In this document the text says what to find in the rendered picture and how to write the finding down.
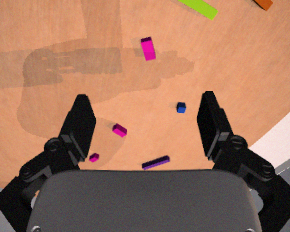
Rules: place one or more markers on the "purple rod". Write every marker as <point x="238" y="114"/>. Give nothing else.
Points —
<point x="156" y="162"/>

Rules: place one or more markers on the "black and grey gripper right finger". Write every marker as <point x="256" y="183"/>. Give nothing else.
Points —
<point x="230" y="152"/>

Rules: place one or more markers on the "orange rod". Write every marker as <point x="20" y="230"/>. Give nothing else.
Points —
<point x="263" y="4"/>

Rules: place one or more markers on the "lime green rod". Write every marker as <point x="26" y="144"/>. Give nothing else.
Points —
<point x="201" y="7"/>

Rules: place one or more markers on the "magenta rod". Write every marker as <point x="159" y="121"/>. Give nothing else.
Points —
<point x="118" y="129"/>
<point x="94" y="157"/>
<point x="148" y="48"/>

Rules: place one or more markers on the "small blue block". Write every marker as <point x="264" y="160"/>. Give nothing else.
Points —
<point x="181" y="107"/>

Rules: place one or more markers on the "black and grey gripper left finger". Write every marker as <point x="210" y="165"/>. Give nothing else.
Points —
<point x="60" y="154"/>

